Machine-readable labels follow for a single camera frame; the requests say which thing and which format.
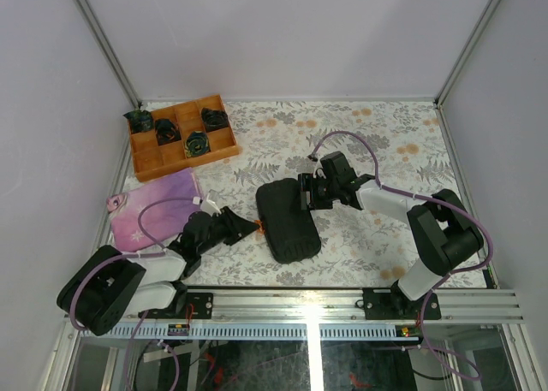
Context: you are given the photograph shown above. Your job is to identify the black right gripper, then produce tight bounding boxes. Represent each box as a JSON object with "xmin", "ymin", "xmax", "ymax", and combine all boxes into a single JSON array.
[{"xmin": 290, "ymin": 175, "xmax": 339, "ymax": 213}]

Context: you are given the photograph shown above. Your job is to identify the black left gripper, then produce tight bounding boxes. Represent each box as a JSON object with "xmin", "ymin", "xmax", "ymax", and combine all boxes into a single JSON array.
[{"xmin": 200, "ymin": 206, "xmax": 261, "ymax": 257}]

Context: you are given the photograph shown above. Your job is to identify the orange case latch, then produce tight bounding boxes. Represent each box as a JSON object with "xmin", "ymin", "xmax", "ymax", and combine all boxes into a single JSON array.
[{"xmin": 255, "ymin": 220, "xmax": 265, "ymax": 234}]

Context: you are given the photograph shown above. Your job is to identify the black plastic tool case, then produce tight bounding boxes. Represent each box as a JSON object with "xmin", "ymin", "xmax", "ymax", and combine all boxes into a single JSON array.
[{"xmin": 256, "ymin": 178, "xmax": 321, "ymax": 264}]

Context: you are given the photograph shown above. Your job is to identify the purple cloth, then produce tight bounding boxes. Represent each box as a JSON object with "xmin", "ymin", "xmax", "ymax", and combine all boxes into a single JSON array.
[{"xmin": 106, "ymin": 169, "xmax": 201, "ymax": 252}]

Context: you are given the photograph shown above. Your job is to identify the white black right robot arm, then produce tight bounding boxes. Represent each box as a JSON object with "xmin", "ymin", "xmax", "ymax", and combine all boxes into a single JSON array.
[{"xmin": 298, "ymin": 151, "xmax": 484, "ymax": 318}]

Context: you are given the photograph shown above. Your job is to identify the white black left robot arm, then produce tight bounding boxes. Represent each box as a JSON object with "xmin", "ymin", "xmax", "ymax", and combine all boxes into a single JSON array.
[{"xmin": 57, "ymin": 207, "xmax": 259, "ymax": 336}]

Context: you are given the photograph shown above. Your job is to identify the blue yellow rolled tape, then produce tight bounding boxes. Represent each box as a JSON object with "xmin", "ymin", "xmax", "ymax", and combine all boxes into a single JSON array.
[{"xmin": 184, "ymin": 131, "xmax": 211, "ymax": 158}]

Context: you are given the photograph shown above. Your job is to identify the orange wooden compartment tray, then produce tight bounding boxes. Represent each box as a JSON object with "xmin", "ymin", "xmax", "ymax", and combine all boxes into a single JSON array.
[{"xmin": 127, "ymin": 94, "xmax": 240, "ymax": 182}]

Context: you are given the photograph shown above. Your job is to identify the black rolled tape right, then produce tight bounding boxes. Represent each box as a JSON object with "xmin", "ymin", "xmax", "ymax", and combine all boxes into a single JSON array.
[{"xmin": 200, "ymin": 108, "xmax": 229, "ymax": 133}]

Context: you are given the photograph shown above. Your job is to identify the black orange rolled tape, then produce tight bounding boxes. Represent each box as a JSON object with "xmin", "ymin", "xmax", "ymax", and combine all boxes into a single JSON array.
[{"xmin": 155, "ymin": 119, "xmax": 181, "ymax": 145}]

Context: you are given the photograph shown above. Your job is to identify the dark rolled tape far left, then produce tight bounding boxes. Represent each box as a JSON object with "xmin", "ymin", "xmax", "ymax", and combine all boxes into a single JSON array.
[{"xmin": 123, "ymin": 110, "xmax": 154, "ymax": 134}]

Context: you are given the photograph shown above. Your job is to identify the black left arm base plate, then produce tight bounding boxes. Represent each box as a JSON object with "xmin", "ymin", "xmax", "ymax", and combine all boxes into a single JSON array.
[{"xmin": 171, "ymin": 292, "xmax": 214, "ymax": 321}]

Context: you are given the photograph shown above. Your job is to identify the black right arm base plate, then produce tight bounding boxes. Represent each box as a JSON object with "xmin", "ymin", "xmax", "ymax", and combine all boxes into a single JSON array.
[{"xmin": 362, "ymin": 287, "xmax": 441, "ymax": 322}]

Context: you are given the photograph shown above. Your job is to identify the grey slotted cable duct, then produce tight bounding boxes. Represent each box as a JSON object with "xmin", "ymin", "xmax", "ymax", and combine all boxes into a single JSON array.
[{"xmin": 104, "ymin": 322, "xmax": 419, "ymax": 341}]

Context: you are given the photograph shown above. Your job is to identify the aluminium front rail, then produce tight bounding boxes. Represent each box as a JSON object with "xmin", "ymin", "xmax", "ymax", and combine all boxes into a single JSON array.
[{"xmin": 63, "ymin": 286, "xmax": 526, "ymax": 325}]

